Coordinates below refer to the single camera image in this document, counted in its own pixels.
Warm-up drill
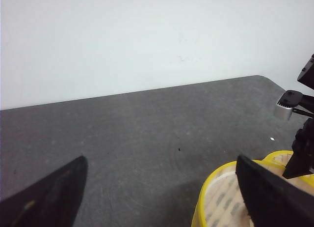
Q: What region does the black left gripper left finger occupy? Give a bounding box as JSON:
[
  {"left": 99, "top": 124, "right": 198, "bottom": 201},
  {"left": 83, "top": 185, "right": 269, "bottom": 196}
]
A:
[{"left": 0, "top": 156, "right": 88, "bottom": 227}]

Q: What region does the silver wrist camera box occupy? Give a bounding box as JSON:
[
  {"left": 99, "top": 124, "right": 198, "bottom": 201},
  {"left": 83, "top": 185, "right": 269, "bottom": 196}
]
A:
[{"left": 274, "top": 90, "right": 303, "bottom": 120}]

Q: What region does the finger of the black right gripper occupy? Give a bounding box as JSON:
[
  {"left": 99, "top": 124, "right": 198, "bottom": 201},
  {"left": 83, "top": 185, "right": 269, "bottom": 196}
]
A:
[{"left": 283, "top": 149, "right": 314, "bottom": 179}]

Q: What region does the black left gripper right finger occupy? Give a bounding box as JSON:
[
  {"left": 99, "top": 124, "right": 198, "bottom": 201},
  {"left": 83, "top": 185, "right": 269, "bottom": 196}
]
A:
[{"left": 235, "top": 154, "right": 314, "bottom": 227}]

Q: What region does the bamboo steamer basket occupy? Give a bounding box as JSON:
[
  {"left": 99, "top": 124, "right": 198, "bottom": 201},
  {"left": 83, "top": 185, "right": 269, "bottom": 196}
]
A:
[{"left": 191, "top": 159, "right": 280, "bottom": 227}]

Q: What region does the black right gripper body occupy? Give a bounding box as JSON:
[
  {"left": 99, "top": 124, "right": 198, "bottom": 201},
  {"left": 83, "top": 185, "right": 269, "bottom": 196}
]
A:
[{"left": 291, "top": 54, "right": 314, "bottom": 169}]

